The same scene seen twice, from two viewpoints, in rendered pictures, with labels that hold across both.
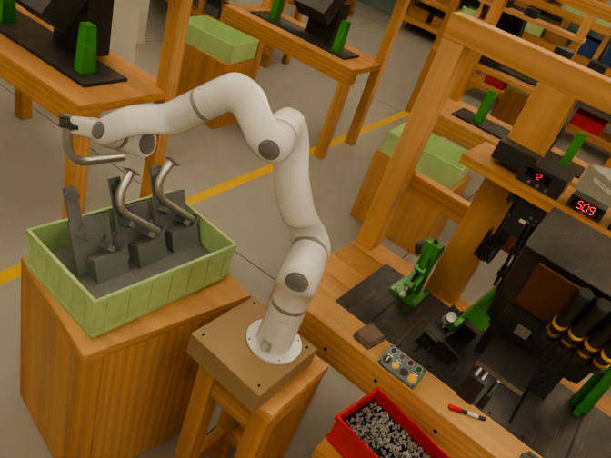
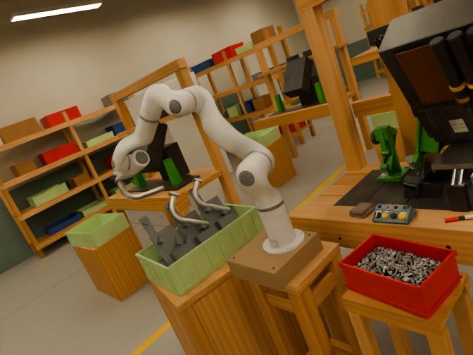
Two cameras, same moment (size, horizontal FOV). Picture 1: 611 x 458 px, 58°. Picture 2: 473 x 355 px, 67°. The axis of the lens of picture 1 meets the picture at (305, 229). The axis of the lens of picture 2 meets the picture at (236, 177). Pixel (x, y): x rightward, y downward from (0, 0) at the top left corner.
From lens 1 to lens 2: 82 cm
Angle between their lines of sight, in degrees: 30
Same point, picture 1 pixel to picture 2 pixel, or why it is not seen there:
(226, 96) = (149, 99)
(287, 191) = (209, 127)
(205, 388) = (262, 299)
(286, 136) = (180, 93)
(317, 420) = not seen: hidden behind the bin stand
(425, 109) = (321, 59)
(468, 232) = (403, 106)
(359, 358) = (360, 227)
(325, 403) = not seen: hidden behind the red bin
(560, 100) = not seen: outside the picture
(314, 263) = (250, 161)
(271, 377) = (282, 260)
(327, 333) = (333, 225)
